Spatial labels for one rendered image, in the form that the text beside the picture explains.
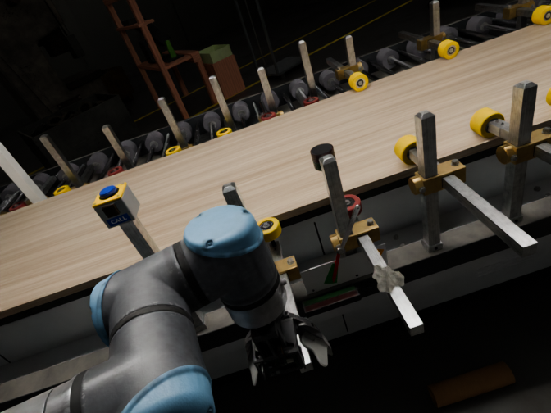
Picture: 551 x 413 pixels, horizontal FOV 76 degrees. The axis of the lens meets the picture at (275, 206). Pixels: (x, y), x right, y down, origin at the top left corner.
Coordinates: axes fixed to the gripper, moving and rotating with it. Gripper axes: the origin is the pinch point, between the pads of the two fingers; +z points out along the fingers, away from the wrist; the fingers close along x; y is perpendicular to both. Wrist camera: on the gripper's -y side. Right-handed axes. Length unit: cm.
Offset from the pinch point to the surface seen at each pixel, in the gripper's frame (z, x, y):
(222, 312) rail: 24, -24, -38
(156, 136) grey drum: 10, -66, -181
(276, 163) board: 4, 5, -85
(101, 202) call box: -28, -32, -32
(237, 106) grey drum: 9, -11, -182
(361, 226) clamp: 6.7, 24.4, -38.4
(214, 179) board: 4, -21, -88
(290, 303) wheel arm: 11.9, -0.2, -23.4
